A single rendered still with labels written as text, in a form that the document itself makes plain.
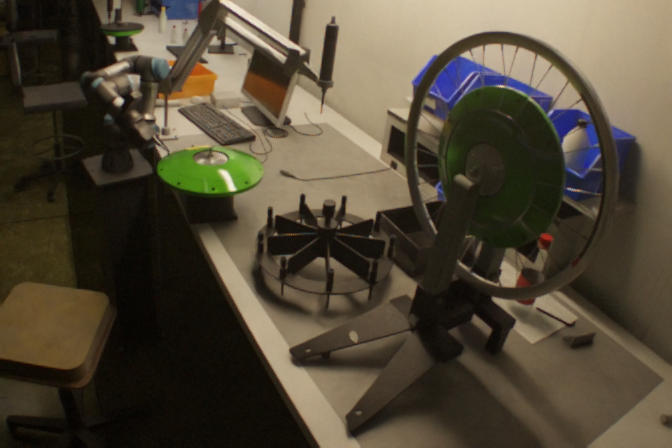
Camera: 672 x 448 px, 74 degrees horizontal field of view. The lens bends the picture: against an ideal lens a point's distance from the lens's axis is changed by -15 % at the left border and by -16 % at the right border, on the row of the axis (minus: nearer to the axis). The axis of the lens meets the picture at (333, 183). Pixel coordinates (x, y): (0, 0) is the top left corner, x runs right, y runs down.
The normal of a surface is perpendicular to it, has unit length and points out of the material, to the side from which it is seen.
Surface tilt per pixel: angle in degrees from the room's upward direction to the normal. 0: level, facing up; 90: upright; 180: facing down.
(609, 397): 0
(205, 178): 21
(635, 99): 90
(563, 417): 0
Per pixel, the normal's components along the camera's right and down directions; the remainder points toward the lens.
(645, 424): 0.13, -0.89
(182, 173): -0.07, -0.72
